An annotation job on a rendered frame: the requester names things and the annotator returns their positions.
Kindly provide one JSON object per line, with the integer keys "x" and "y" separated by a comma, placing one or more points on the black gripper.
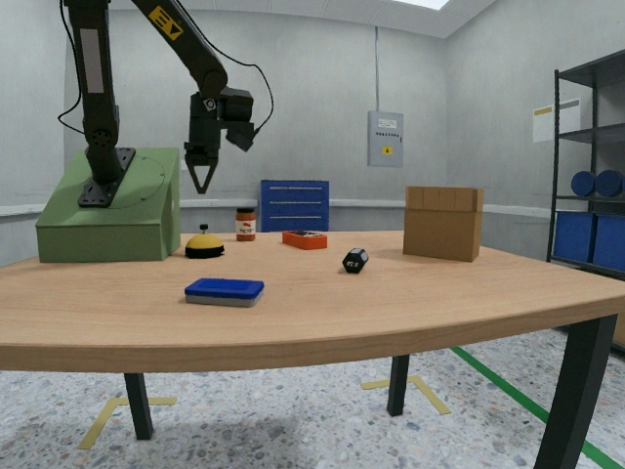
{"x": 197, "y": 156}

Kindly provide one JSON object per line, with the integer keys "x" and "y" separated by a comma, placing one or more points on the small spice jar with black lid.
{"x": 245, "y": 224}

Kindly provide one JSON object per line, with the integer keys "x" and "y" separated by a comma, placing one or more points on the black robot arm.
{"x": 89, "y": 20}

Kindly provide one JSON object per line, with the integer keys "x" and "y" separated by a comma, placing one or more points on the brown cardboard box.
{"x": 442, "y": 223}

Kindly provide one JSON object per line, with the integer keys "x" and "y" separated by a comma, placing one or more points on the orange digital multimeter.
{"x": 305, "y": 240}

